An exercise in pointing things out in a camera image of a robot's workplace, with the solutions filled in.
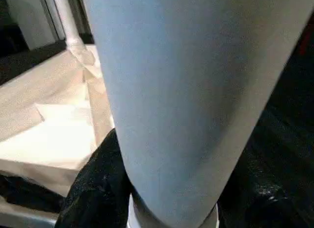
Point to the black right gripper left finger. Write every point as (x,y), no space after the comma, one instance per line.
(98,188)

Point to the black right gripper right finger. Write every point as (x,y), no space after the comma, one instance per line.
(269,196)

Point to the white plastic table top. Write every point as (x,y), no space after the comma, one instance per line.
(49,130)

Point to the white plastic table leg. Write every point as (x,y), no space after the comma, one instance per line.
(184,90)
(68,22)

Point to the black work mat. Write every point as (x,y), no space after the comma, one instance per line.
(289,103)

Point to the white cabinet with glass doors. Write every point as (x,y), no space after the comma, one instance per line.
(32,17)

